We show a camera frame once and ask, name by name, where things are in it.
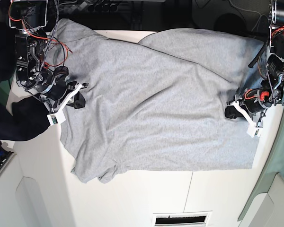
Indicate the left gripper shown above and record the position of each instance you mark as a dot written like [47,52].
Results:
[253,101]

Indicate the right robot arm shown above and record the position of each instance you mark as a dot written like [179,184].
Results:
[41,57]

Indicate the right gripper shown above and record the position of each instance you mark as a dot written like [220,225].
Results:
[55,91]

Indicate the dark navy cloth pile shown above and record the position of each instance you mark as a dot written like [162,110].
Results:
[28,117]

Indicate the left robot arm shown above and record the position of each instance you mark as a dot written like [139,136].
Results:
[273,53]

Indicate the black round stool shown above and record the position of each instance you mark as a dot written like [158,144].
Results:
[229,23]

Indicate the grey t-shirt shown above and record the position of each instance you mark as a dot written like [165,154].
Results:
[159,104]

